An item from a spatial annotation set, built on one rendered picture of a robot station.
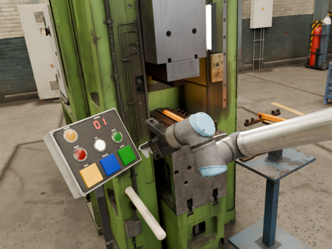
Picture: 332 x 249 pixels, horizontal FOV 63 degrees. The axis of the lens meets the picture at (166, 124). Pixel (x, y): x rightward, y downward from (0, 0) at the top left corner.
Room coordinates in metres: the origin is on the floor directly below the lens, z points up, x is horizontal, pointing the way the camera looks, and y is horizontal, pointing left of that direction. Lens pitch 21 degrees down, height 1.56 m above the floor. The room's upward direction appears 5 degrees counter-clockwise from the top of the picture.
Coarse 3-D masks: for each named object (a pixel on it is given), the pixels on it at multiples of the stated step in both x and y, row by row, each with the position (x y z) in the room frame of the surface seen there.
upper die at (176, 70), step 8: (152, 64) 1.55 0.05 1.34; (160, 64) 1.45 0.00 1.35; (168, 64) 1.40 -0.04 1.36; (176, 64) 1.42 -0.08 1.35; (184, 64) 1.44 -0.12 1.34; (192, 64) 1.46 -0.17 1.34; (152, 72) 1.55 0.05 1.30; (160, 72) 1.46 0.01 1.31; (168, 72) 1.40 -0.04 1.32; (176, 72) 1.42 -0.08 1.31; (184, 72) 1.44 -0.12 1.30; (192, 72) 1.46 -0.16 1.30; (168, 80) 1.39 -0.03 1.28
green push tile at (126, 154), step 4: (124, 148) 1.12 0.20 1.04; (128, 148) 1.13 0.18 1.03; (120, 152) 1.09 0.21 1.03; (124, 152) 1.11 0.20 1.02; (128, 152) 1.12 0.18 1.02; (132, 152) 1.13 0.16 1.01; (120, 156) 1.08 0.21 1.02; (124, 156) 1.09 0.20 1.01; (128, 156) 1.11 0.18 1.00; (132, 156) 1.12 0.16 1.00; (124, 160) 1.08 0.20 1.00; (128, 160) 1.09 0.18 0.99; (132, 160) 1.11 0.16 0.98; (124, 164) 1.07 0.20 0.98
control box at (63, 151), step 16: (112, 112) 1.21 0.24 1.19; (64, 128) 1.02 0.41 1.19; (80, 128) 1.06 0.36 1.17; (96, 128) 1.10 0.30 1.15; (112, 128) 1.15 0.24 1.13; (48, 144) 0.99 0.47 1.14; (64, 144) 0.98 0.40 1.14; (80, 144) 1.01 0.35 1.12; (112, 144) 1.10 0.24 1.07; (128, 144) 1.15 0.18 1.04; (64, 160) 0.94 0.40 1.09; (80, 160) 0.97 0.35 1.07; (96, 160) 1.01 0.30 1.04; (64, 176) 0.95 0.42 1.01; (80, 176) 0.93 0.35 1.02; (112, 176) 1.01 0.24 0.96; (80, 192) 0.89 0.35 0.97
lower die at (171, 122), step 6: (156, 108) 1.82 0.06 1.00; (162, 108) 1.81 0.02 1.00; (168, 108) 1.82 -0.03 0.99; (156, 114) 1.72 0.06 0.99; (162, 114) 1.71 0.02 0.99; (180, 114) 1.67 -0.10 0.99; (156, 120) 1.63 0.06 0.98; (162, 120) 1.59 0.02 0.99; (168, 120) 1.58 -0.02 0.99; (174, 120) 1.55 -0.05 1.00
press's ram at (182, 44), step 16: (144, 0) 1.45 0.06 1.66; (160, 0) 1.39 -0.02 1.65; (176, 0) 1.43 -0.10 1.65; (192, 0) 1.47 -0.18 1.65; (144, 16) 1.46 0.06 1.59; (160, 16) 1.39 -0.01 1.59; (176, 16) 1.42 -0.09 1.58; (192, 16) 1.46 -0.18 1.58; (144, 32) 1.48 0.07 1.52; (160, 32) 1.38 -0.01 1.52; (176, 32) 1.42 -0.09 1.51; (192, 32) 1.47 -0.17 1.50; (144, 48) 1.50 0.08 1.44; (160, 48) 1.38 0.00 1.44; (176, 48) 1.42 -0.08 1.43; (192, 48) 1.46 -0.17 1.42
